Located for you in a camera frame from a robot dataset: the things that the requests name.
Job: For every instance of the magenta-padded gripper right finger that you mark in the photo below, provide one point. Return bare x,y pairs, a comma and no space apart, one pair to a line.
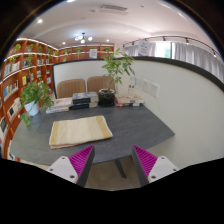
160,165

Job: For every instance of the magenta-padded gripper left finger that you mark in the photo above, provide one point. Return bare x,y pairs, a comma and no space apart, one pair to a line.
63,166

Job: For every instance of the cream and yellow striped towel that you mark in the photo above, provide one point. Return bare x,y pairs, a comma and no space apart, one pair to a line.
78,130

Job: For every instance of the dark table leg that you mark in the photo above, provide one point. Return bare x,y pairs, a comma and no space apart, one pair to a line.
120,168

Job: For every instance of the thin white book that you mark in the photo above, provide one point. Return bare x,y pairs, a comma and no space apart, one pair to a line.
56,110

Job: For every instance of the thick dark blue book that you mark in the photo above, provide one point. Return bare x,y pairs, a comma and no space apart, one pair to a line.
83,104

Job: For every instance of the leafy plant in white pot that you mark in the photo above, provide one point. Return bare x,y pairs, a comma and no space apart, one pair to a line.
32,107

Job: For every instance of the book with red spine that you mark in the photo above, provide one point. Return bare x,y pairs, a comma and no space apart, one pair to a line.
128,104

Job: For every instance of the beige cover book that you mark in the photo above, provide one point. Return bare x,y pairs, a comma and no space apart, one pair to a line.
129,98

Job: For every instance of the thick book with grey cover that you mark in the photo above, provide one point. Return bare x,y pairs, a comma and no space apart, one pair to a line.
85,96

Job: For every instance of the small tree in black pot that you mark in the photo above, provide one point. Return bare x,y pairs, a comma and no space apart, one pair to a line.
106,97

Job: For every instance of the white standing paper card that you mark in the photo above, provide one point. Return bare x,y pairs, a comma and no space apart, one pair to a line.
132,86

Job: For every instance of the orange wooden bookshelf unit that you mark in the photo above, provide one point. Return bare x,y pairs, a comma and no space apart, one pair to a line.
13,76

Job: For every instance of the white curtains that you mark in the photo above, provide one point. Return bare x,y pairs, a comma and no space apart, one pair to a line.
193,56

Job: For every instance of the white hanging poster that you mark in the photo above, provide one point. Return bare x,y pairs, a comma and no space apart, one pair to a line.
144,47

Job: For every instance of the multi-bulb ceiling lamp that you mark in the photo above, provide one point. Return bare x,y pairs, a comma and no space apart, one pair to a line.
83,38

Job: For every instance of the recessed ceiling spotlights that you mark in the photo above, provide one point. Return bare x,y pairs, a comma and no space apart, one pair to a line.
40,20

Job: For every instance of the ceiling air vent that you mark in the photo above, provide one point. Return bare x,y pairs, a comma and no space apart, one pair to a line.
112,9

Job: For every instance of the white wall socket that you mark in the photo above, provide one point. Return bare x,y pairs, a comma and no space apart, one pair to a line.
154,90
146,86

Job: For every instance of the black track light rail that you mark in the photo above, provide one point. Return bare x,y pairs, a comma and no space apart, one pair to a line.
166,37

